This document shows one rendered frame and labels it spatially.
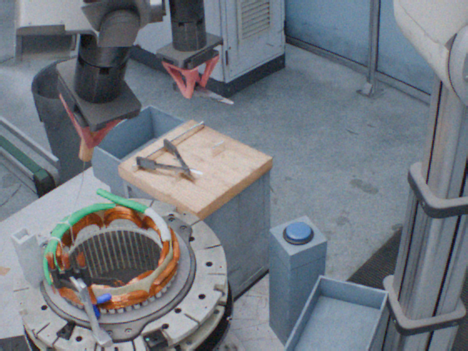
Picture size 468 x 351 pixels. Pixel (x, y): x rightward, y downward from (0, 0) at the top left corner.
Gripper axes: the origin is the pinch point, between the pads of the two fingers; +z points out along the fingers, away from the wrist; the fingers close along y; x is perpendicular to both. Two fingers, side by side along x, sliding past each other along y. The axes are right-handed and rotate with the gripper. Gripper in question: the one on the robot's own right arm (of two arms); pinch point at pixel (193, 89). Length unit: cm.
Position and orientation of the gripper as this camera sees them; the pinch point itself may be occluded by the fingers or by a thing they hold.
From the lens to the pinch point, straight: 114.6
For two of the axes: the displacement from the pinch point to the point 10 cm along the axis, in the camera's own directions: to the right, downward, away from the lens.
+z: 0.4, 7.8, 6.3
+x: 7.5, 3.9, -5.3
